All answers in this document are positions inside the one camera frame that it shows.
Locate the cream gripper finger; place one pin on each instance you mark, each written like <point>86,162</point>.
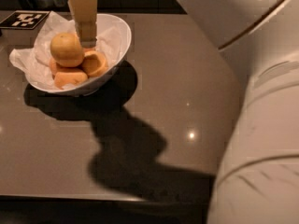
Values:
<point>84,13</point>

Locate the yellow orange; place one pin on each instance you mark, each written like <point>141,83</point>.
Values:
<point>66,50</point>

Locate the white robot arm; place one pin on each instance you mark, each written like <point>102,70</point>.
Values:
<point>213,123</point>

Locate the white bowl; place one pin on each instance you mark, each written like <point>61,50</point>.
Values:
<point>120,34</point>

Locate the back orange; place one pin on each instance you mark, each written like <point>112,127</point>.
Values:
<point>89,49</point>

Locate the right orange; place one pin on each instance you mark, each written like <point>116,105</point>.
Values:
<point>94,63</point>

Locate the lower left orange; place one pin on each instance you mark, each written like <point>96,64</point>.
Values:
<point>54,67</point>

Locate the front orange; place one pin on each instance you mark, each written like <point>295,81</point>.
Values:
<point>74,77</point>

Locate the black white fiducial marker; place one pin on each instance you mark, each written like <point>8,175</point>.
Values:
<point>23,20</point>

